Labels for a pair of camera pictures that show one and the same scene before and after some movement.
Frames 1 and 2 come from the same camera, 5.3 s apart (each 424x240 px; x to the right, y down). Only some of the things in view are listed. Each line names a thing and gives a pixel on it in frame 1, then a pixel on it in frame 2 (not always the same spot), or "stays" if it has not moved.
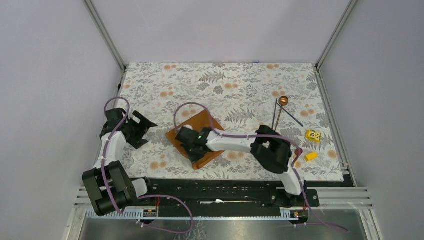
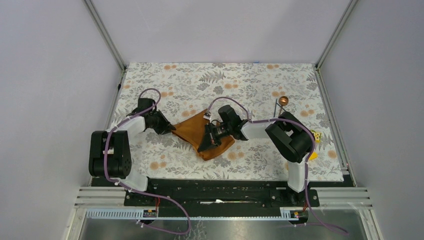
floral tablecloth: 241,97 stays
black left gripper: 142,127 → 165,126
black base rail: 208,197 stays
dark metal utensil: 274,113 stays
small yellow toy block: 312,135 stays
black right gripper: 194,158 → 209,139
